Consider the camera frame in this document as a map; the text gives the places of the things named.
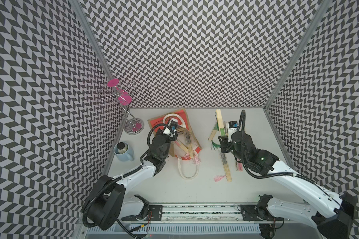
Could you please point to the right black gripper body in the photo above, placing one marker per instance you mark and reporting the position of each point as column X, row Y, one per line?
column 227, row 147

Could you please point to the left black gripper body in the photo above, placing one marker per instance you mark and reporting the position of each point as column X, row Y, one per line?
column 167, row 140

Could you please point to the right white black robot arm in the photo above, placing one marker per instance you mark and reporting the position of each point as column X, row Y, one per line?
column 332, row 214

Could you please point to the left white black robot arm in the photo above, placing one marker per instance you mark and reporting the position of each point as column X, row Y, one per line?
column 107, row 202

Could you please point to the light blue mug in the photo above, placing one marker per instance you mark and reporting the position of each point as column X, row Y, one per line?
column 123, row 152

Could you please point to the pink tassel fan in bag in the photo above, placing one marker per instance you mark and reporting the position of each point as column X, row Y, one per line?
column 193, row 148

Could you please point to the chrome stand with pink cups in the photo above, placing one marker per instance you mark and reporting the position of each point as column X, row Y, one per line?
column 114, row 95

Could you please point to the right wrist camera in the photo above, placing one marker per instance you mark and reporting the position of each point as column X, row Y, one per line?
column 231, row 127

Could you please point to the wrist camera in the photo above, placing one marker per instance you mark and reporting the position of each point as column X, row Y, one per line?
column 171, row 127
column 231, row 127

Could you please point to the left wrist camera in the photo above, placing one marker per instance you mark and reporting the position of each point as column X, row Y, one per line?
column 171, row 127

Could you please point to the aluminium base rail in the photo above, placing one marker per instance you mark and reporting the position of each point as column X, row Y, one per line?
column 200, row 221

